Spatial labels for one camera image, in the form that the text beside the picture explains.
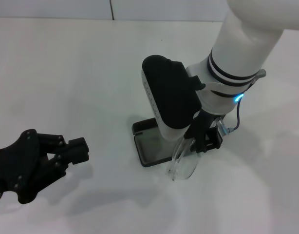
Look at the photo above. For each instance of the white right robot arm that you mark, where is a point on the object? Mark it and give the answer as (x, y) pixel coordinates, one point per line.
(242, 44)

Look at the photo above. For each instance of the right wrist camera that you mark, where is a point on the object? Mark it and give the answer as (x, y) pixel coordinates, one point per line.
(169, 92)

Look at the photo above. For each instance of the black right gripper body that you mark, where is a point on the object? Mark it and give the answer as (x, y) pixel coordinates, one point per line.
(199, 126)

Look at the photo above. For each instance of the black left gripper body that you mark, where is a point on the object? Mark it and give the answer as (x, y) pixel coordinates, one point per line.
(20, 165)

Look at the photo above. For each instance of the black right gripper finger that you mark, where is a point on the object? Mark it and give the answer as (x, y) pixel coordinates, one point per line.
(211, 140)
(198, 146)

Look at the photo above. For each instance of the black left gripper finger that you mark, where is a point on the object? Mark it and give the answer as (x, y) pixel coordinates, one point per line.
(76, 158)
(77, 145)

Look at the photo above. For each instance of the black glasses case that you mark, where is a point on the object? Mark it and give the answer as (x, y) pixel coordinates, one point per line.
(144, 125)

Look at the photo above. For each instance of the clear white glasses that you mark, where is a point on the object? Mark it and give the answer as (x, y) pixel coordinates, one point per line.
(172, 168)

